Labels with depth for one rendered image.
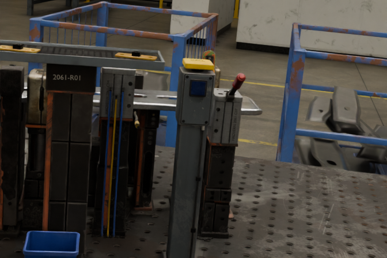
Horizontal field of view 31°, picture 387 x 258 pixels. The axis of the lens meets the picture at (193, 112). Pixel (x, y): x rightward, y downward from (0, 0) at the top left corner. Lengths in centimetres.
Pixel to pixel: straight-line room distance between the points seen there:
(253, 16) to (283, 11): 41
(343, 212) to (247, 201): 27
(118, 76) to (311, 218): 69
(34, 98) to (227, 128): 45
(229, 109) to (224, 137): 7
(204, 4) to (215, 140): 780
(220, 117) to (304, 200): 53
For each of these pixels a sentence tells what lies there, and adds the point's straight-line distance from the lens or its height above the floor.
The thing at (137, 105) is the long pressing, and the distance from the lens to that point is 172.
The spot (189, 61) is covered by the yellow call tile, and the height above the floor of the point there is 116.
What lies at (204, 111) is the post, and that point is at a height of 106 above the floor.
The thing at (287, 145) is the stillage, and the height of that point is 48.
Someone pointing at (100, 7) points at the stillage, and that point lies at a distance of 460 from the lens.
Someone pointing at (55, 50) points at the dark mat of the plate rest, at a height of 116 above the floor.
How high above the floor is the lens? 141
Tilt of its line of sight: 14 degrees down
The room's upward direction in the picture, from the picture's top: 5 degrees clockwise
